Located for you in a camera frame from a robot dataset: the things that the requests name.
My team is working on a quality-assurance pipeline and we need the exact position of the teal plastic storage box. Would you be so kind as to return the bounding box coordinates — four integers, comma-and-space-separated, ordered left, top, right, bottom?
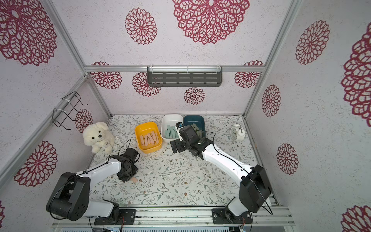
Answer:
183, 115, 206, 138

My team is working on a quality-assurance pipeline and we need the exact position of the white twin-bell alarm clock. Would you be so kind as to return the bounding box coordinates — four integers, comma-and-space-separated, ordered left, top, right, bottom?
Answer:
230, 123, 246, 141

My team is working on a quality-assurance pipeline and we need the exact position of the white plastic storage box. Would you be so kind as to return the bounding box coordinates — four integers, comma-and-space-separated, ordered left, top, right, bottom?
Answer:
161, 114, 183, 144

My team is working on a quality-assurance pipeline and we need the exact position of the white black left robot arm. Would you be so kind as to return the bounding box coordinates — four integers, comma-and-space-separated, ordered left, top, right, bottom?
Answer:
46, 154, 140, 224

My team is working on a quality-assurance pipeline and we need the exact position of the yellow plastic storage box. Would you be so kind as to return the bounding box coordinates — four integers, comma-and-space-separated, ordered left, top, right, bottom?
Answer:
135, 122, 162, 154

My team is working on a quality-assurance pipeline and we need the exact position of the white plush dog toy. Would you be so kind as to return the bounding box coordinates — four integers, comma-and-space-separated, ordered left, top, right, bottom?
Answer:
83, 122, 115, 154

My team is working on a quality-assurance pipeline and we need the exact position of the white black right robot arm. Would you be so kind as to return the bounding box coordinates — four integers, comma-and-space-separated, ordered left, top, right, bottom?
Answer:
171, 122, 272, 222

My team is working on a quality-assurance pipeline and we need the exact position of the black wire wall rack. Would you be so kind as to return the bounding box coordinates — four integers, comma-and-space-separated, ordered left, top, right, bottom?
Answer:
51, 91, 88, 131

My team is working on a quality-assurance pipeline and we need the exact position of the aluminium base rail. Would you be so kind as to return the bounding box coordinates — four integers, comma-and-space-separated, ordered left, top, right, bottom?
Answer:
52, 205, 296, 229

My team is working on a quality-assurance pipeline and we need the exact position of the grey wall shelf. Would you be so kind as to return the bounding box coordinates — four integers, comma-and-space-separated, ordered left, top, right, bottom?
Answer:
147, 66, 223, 87

